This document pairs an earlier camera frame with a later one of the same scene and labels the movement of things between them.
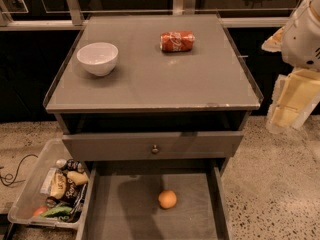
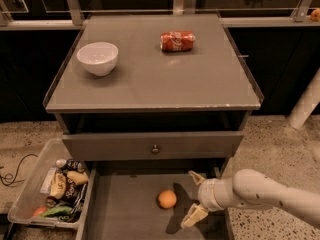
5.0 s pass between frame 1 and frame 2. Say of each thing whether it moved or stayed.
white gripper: moved
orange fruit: stayed
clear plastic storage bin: stayed
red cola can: stayed
